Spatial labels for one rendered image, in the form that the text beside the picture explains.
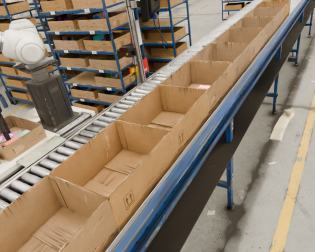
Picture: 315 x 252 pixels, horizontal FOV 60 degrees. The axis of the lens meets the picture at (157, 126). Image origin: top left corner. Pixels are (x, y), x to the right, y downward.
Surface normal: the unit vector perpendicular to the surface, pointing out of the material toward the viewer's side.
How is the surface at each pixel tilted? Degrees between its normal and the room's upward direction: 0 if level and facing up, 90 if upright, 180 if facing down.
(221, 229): 0
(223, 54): 89
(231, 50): 89
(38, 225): 89
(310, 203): 0
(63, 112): 90
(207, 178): 0
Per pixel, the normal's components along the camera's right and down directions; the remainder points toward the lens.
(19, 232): 0.84, 0.15
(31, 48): 0.54, 0.54
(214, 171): -0.15, -0.84
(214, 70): -0.52, 0.51
